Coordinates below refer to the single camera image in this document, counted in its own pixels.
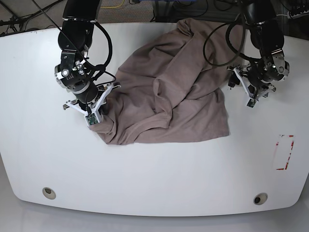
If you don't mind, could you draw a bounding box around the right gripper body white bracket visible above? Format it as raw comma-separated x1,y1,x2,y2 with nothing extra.
63,82,121,126

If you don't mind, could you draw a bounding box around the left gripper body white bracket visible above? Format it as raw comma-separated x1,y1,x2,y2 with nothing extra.
227,66,276,108

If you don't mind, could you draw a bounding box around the mauve brown T-shirt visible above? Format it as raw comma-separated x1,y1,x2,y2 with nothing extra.
90,18,234,145

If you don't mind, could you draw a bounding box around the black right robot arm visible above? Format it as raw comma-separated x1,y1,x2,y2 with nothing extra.
55,0,120,126

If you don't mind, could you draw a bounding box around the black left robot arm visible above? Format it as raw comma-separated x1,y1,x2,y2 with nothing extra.
228,0,290,108

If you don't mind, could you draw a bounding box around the red tape rectangle marking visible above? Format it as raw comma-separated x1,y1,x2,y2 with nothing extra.
273,134,295,171

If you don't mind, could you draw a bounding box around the white power strip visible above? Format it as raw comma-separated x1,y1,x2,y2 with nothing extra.
287,0,309,19

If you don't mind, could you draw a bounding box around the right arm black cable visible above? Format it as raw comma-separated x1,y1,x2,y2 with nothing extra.
84,20,116,85

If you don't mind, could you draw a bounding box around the left table cable grommet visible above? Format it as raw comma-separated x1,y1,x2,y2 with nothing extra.
42,187,56,200

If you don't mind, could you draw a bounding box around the table cable grommet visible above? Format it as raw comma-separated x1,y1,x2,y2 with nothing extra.
42,187,56,200
253,193,268,205

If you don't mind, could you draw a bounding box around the yellow floor cable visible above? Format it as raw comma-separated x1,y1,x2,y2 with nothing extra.
101,0,125,10

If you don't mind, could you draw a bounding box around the right table cable grommet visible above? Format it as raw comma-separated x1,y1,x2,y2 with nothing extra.
253,193,268,205

